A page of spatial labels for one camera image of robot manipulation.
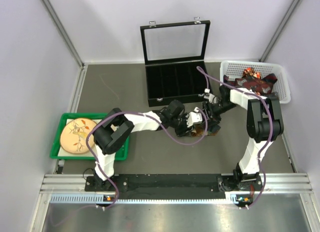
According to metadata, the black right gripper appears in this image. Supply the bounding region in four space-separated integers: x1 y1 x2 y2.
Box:
197 100 238 129

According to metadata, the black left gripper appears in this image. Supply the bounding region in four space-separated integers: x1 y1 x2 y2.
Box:
169 112 194 137

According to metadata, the orange blue leaf-pattern tie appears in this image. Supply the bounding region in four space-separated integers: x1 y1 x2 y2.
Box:
189 123 221 137

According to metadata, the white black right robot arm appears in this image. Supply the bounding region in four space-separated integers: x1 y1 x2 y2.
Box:
202 85 284 192

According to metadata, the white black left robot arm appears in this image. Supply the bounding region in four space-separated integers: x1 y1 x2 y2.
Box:
85 100 204 191

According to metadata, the white perforated plastic basket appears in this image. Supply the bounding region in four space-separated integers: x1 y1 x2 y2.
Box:
220 60 291 104

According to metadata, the red floral rolled tie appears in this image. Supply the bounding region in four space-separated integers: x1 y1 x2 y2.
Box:
242 67 261 79

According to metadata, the dark red patterned tie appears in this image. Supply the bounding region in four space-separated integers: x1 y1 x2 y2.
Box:
223 73 278 96

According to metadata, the green plastic tray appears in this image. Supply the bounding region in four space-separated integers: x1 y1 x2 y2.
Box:
49 113 133 162

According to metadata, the black glass-lid storage case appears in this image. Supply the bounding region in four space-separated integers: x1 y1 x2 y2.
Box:
140 17 211 107

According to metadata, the round beige painted plate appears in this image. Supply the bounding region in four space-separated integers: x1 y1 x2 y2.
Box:
59 118 97 155

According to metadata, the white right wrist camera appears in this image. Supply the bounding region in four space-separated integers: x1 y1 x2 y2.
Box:
204 88 219 104

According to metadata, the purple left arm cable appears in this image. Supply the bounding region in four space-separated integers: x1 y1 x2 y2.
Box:
86 107 210 212

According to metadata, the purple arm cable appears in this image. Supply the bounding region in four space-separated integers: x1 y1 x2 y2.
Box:
86 107 210 212
196 66 275 210

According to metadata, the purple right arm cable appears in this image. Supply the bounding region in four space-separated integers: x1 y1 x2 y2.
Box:
196 66 275 210

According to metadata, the grey slotted cable duct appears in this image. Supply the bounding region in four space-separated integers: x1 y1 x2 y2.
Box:
49 192 249 205

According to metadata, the aluminium frame rail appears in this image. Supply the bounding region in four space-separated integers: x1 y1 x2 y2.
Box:
40 173 313 194

